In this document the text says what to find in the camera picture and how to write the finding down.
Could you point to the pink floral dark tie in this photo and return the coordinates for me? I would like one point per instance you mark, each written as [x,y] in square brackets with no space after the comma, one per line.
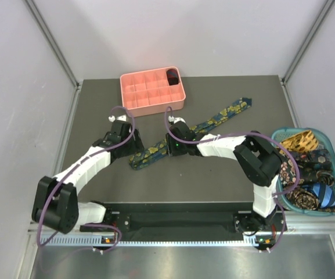
[287,174]

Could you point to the slotted grey cable duct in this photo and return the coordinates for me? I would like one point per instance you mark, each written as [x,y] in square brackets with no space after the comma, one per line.
[107,240]

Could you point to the brown paisley rolled tie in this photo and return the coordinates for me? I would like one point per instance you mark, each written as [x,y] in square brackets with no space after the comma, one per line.
[302,199]

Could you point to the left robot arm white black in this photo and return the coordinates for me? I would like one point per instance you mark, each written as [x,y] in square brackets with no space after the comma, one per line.
[56,198]

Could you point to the dark floral navy tie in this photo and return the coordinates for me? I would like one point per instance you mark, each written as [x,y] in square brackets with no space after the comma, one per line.
[316,160]

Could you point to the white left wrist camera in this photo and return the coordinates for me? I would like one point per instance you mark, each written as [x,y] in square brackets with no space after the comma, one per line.
[113,118]

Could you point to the teal plastic basket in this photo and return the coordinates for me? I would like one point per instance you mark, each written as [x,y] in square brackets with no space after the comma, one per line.
[325,177]

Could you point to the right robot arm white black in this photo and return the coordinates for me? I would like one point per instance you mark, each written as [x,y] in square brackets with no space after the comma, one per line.
[257,157]

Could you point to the blue yellow floral tie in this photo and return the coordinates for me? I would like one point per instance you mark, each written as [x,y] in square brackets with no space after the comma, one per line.
[158,151]

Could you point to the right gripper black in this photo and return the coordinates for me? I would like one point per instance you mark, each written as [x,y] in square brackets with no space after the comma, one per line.
[171,150]

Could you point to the blue striped tie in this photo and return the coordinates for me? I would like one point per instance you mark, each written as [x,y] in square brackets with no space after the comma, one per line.
[324,194]

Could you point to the orange patterned tie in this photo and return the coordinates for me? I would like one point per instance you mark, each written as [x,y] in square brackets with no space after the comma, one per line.
[304,141]

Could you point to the right aluminium frame post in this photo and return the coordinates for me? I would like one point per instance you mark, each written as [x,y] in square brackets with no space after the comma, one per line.
[307,41]

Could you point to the aluminium frame post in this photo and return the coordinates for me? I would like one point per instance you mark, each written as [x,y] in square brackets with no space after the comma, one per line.
[307,41]
[46,32]

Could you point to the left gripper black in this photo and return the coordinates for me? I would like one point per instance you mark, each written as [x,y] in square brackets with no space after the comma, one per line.
[136,145]

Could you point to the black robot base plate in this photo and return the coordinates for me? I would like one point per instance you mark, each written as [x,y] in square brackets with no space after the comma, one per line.
[230,217]

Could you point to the left aluminium frame post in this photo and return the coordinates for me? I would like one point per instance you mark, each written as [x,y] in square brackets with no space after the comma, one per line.
[46,32]

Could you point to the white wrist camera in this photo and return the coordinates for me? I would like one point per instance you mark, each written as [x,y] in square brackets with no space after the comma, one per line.
[172,120]
[113,118]

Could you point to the pink compartment organizer box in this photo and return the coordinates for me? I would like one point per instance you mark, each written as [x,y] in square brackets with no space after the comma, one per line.
[147,92]

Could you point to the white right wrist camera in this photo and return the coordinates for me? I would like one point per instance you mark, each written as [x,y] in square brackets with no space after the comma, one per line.
[172,120]

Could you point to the rolled red blue tie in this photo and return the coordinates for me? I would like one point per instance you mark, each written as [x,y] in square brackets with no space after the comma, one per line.
[172,76]

